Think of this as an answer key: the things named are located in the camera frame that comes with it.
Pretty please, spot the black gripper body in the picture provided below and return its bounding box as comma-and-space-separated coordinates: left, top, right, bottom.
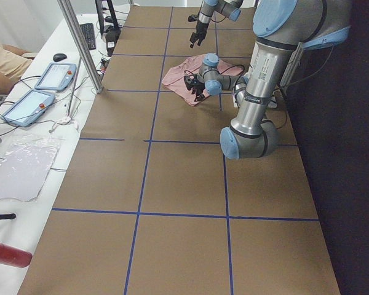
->
191, 81, 205, 96
191, 21, 208, 42

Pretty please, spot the pink Snoopy t-shirt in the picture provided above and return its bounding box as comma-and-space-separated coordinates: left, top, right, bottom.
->
162, 54, 244, 106

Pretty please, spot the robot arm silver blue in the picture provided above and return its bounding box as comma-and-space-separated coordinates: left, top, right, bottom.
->
184, 1, 352, 159
188, 0, 243, 48

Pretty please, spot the black stand near keyboard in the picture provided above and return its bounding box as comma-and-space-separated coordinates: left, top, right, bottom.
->
95, 0, 121, 57

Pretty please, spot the black keyboard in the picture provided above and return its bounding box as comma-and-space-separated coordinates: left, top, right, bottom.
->
80, 23, 96, 50

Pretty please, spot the black computer mouse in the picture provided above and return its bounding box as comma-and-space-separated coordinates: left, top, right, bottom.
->
52, 53, 67, 62

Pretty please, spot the upper blue teach pendant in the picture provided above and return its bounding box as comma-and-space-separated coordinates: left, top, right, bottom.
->
34, 63, 77, 91

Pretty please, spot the blue teach pendant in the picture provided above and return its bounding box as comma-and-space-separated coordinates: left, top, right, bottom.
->
1, 90, 55, 127
34, 63, 77, 91

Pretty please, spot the lower blue teach pendant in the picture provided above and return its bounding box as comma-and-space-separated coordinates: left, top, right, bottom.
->
1, 90, 55, 127

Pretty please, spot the seated person beige shirt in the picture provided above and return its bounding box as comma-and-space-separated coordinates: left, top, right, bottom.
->
0, 42, 32, 95

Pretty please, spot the clear plastic bag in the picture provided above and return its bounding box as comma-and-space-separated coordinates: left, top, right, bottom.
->
0, 134, 63, 202

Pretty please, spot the red cylinder bottle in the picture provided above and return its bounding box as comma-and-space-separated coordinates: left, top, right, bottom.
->
0, 243, 33, 268

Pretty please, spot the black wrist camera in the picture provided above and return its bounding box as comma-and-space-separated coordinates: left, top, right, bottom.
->
184, 75, 198, 91
188, 14, 198, 22

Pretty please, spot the aluminium frame post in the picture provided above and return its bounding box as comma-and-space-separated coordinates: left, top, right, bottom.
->
57, 0, 103, 93

